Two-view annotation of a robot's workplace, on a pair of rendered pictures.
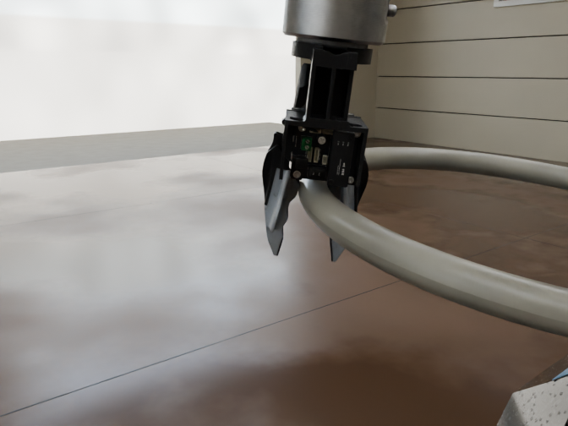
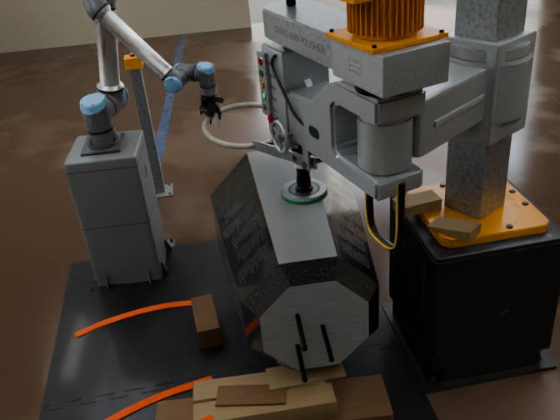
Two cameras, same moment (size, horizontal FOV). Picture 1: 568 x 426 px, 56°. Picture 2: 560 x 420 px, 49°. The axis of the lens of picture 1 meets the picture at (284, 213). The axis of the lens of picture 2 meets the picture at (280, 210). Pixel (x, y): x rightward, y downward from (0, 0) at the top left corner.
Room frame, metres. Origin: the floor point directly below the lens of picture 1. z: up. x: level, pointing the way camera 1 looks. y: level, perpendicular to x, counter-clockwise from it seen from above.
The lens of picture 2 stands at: (-1.99, -2.20, 2.25)
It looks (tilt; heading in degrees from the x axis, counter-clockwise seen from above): 30 degrees down; 35
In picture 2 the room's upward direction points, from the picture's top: 5 degrees counter-clockwise
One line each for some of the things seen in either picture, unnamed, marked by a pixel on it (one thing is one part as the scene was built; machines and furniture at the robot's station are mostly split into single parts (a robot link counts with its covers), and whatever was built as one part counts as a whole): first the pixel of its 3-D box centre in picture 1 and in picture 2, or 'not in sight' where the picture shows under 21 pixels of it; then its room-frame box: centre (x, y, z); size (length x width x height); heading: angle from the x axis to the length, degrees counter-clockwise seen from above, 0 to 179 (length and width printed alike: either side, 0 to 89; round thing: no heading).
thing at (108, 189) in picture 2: not in sight; (120, 209); (0.16, 0.51, 0.43); 0.50 x 0.50 x 0.85; 37
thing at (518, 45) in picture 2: not in sight; (484, 82); (0.48, -1.54, 1.36); 0.35 x 0.35 x 0.41
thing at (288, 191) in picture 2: not in sight; (304, 189); (0.19, -0.82, 0.84); 0.21 x 0.21 x 0.01
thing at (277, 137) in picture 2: not in sight; (287, 135); (0.02, -0.86, 1.20); 0.15 x 0.10 x 0.15; 59
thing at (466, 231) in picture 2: not in sight; (453, 225); (0.24, -1.52, 0.80); 0.20 x 0.10 x 0.05; 79
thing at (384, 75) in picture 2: not in sight; (336, 42); (0.01, -1.12, 1.62); 0.96 x 0.25 x 0.17; 59
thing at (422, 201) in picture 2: not in sight; (417, 203); (0.34, -1.32, 0.81); 0.20 x 0.10 x 0.05; 140
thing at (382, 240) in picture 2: not in sight; (383, 210); (-0.16, -1.38, 1.05); 0.23 x 0.03 x 0.32; 59
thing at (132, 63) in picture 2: not in sight; (147, 127); (1.00, 1.04, 0.54); 0.20 x 0.20 x 1.09; 42
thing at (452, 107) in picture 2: not in sight; (457, 95); (0.28, -1.49, 1.36); 0.74 x 0.34 x 0.25; 166
